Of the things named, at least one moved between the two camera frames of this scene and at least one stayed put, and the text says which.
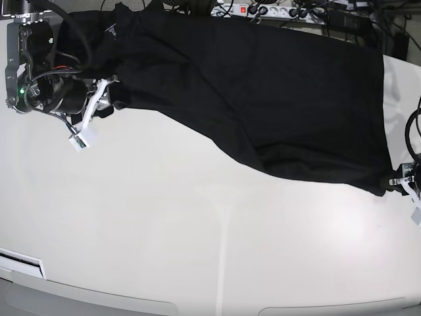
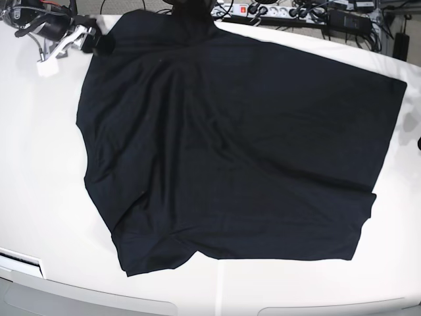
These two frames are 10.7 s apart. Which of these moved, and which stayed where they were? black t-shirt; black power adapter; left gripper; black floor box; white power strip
Moved: black t-shirt; left gripper
Stayed: black power adapter; black floor box; white power strip
